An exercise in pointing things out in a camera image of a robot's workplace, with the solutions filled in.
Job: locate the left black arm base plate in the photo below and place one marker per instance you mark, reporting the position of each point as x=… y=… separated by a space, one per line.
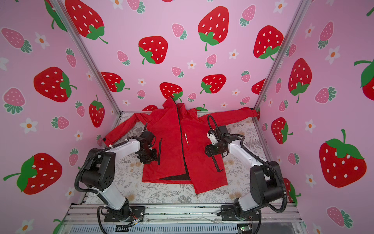
x=127 y=214

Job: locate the aluminium corner post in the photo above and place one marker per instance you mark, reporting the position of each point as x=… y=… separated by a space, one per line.
x=288 y=38
x=76 y=37

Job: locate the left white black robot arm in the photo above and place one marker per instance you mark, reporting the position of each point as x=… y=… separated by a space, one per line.
x=98 y=173

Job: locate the red zip-up jacket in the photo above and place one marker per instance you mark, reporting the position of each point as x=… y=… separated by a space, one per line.
x=182 y=137

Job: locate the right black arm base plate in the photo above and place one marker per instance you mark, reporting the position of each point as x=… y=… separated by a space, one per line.
x=235 y=213

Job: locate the right aluminium corner post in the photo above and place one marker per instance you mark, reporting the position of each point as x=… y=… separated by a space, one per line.
x=288 y=38

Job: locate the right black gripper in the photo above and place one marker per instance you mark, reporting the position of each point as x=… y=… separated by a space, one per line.
x=212 y=149

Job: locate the left aluminium corner post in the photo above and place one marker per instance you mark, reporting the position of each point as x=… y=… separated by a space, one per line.
x=76 y=37

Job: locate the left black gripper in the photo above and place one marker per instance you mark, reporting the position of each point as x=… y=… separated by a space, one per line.
x=146 y=161

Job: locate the aluminium front rail frame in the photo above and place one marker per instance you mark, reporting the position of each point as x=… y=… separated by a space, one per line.
x=206 y=218

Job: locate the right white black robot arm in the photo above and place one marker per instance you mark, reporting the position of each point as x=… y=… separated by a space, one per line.
x=267 y=187

